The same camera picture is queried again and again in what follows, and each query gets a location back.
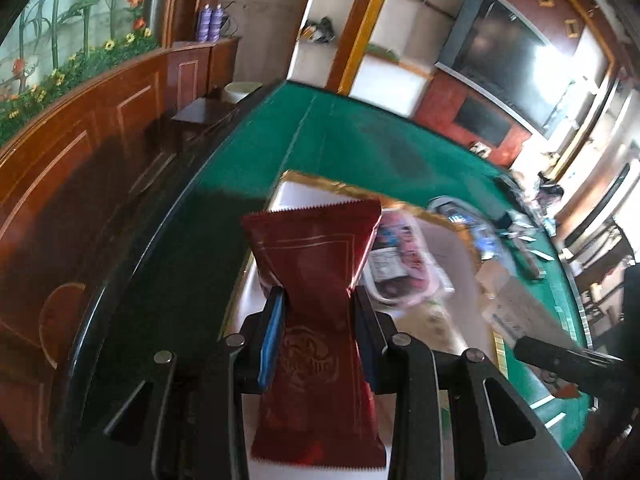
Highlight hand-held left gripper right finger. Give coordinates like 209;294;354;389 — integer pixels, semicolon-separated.
350;285;586;480

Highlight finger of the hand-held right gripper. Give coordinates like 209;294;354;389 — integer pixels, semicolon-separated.
514;335;603;387

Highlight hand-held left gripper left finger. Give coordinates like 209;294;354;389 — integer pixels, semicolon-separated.
75;287;289;480

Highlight dark red foil packet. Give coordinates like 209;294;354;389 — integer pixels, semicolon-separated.
241;197;389;474

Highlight clear pouch pink trim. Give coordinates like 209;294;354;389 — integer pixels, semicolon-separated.
362;205;451;307

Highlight items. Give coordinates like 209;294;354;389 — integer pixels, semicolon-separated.
507;237;546;281

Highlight pile of clothes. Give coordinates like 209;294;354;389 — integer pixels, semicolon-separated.
535;170;566;211

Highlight table centre control panel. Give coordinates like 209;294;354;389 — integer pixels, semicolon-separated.
427;194;506;261

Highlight dark side table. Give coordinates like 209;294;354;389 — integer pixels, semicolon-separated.
170;97;236;126

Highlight white bowl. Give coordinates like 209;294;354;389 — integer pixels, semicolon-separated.
223;81;263;106

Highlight green cloth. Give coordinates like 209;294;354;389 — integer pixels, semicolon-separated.
367;42;401;61

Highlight dark bundle on shelf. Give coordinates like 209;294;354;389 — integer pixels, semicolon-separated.
300;17;337;44

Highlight black wall panel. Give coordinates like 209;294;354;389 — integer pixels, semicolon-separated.
452;95;516;148

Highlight wall television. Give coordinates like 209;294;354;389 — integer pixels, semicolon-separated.
435;0;614;141

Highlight floral wall mural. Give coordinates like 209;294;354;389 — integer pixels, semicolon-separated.
0;0;162;146

